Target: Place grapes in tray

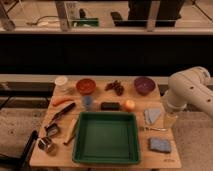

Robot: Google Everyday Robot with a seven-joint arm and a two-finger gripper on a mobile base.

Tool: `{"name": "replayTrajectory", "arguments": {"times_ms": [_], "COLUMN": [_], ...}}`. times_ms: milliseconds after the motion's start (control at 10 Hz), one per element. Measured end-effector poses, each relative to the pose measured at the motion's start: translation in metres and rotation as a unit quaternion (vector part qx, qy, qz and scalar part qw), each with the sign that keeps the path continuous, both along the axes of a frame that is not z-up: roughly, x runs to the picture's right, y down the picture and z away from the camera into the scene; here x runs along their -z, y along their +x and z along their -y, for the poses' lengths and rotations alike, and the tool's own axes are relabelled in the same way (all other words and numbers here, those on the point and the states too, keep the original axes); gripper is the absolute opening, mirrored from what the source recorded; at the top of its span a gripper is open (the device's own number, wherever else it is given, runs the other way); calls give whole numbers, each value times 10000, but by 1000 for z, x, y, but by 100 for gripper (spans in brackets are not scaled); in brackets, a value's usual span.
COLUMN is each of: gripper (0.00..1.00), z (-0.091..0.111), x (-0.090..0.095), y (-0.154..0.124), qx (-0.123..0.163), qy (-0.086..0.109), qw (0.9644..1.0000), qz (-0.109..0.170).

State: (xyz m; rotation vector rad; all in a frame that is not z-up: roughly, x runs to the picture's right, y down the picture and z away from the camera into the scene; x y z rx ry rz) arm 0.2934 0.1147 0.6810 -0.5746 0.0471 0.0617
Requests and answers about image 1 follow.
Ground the dark grape bunch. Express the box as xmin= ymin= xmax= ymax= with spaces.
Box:
xmin=105 ymin=80 xmax=124 ymax=96

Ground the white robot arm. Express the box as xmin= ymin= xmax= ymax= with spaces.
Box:
xmin=162 ymin=67 xmax=213 ymax=129

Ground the green plastic tray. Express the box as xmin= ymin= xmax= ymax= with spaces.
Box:
xmin=72 ymin=112 xmax=140 ymax=165

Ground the light blue folded cloth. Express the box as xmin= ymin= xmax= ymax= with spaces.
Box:
xmin=144 ymin=108 xmax=161 ymax=125

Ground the blue sponge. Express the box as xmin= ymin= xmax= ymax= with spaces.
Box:
xmin=149 ymin=137 xmax=172 ymax=153

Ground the metal fork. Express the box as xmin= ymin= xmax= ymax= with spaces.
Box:
xmin=139 ymin=127 xmax=167 ymax=132

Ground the purple bowl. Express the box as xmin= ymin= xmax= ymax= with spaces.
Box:
xmin=134 ymin=76 xmax=156 ymax=95

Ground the yellow red apple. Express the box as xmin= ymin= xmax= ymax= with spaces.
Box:
xmin=123 ymin=100 xmax=135 ymax=112

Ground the dark brown rectangular block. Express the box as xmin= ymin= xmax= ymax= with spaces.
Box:
xmin=101 ymin=102 xmax=120 ymax=111

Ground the blue translucent cup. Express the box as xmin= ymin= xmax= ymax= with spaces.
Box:
xmin=82 ymin=95 xmax=93 ymax=111

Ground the red bowl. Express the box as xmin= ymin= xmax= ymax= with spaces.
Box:
xmin=76 ymin=78 xmax=96 ymax=95

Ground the wooden spatula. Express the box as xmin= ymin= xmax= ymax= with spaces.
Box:
xmin=63 ymin=118 xmax=78 ymax=145

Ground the white lidded jar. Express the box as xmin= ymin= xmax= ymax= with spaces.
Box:
xmin=54 ymin=76 xmax=68 ymax=91

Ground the orange carrot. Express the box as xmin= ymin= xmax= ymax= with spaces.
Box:
xmin=52 ymin=97 xmax=72 ymax=107

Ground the small metal measuring cup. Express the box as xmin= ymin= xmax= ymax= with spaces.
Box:
xmin=45 ymin=123 xmax=60 ymax=137

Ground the green box on shelf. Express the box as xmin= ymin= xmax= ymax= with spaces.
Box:
xmin=71 ymin=18 xmax=99 ymax=27

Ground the black handled knife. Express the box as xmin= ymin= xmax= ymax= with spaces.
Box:
xmin=50 ymin=102 xmax=76 ymax=123

